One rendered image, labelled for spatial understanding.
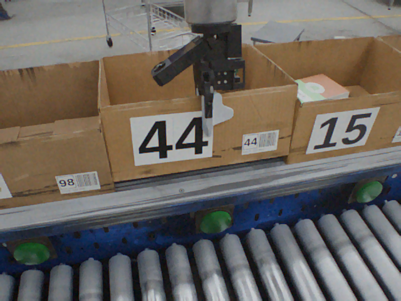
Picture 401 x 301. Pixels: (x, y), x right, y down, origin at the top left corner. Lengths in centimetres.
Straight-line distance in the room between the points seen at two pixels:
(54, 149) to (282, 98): 45
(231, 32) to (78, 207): 45
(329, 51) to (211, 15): 55
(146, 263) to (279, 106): 44
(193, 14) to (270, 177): 38
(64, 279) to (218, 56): 56
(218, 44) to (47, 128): 53
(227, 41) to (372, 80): 62
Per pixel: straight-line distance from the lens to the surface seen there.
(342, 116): 78
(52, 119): 97
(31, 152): 67
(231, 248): 80
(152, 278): 76
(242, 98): 66
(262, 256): 80
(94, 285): 78
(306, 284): 78
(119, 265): 78
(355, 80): 117
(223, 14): 58
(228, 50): 62
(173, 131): 65
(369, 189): 89
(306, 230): 86
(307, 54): 102
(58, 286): 79
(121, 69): 90
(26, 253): 77
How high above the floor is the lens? 141
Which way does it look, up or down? 41 degrees down
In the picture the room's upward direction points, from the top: straight up
